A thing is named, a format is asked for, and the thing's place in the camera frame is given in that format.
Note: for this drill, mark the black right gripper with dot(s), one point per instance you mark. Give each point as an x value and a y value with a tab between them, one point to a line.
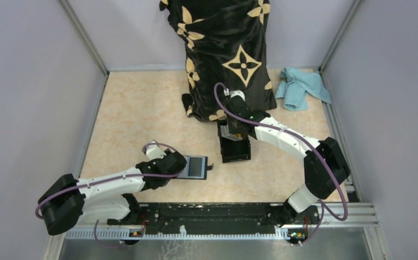
231	129

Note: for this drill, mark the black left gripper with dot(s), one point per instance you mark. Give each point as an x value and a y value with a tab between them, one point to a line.
154	161

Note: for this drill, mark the black credit card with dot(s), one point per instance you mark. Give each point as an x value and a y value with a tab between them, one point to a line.
195	166

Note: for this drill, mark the light blue cloth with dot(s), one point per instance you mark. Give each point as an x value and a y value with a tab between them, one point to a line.
296	85

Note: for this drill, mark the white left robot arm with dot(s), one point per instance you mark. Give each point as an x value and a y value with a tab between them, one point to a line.
109	199

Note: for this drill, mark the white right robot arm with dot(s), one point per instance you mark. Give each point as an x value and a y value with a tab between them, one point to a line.
325	167

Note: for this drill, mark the stack of cards in box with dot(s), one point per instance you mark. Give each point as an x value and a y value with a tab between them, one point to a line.
225	133

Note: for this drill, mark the black plastic card box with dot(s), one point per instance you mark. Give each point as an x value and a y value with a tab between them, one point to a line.
231	150

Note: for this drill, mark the black floral plush blanket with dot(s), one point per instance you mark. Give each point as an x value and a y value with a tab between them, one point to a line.
224	41

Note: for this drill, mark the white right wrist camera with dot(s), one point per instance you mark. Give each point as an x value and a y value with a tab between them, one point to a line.
234	93

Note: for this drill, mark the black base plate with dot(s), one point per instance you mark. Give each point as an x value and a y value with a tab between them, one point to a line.
215	219

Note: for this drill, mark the aluminium frame rail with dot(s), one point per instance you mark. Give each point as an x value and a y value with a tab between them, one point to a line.
360	215

